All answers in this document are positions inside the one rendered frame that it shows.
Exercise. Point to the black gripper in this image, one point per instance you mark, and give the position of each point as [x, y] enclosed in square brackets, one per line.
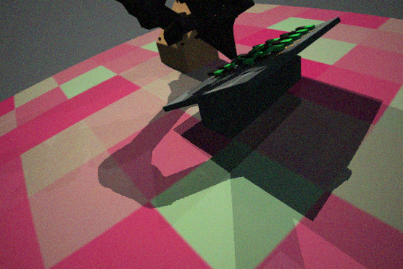
[214, 28]

